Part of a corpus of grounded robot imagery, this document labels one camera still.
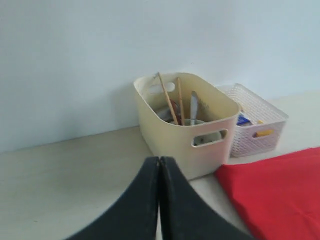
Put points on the white lattice plastic basket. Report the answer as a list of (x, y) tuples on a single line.
[(262, 114)]

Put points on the stainless steel table knife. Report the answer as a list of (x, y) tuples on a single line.
[(193, 107)]

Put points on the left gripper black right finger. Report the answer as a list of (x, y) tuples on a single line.
[(184, 215)]

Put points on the brown wooden spoon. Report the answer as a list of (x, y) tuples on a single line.
[(176, 109)]

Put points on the blue white milk carton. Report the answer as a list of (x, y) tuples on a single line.
[(242, 120)]

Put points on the cream plastic bin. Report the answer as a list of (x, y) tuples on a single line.
[(199, 149)]

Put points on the red tablecloth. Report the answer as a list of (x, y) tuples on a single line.
[(277, 198)]

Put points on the stainless steel cup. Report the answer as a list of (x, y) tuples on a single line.
[(165, 114)]

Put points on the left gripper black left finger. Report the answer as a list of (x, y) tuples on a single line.
[(134, 216)]

